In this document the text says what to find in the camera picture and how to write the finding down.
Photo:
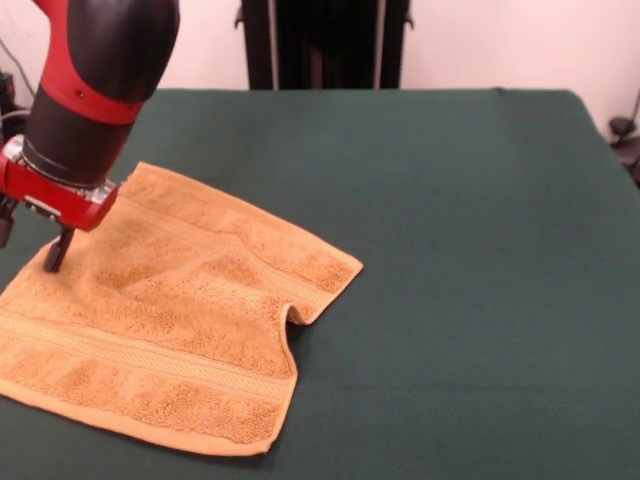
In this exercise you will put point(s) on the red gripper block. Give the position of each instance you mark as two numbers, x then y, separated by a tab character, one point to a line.
55	200

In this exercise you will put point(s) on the tan terry towel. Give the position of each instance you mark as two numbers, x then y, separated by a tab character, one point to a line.
175	325

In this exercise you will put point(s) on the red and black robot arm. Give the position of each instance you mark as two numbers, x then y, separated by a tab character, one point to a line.
100	65

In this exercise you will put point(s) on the black power device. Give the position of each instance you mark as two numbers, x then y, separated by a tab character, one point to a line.
6	85

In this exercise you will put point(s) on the dark green table cloth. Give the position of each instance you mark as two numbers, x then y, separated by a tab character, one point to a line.
450	250

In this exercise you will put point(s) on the black stand foot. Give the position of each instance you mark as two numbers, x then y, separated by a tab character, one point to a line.
625	135

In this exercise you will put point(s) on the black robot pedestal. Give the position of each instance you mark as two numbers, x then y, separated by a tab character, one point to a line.
325	45

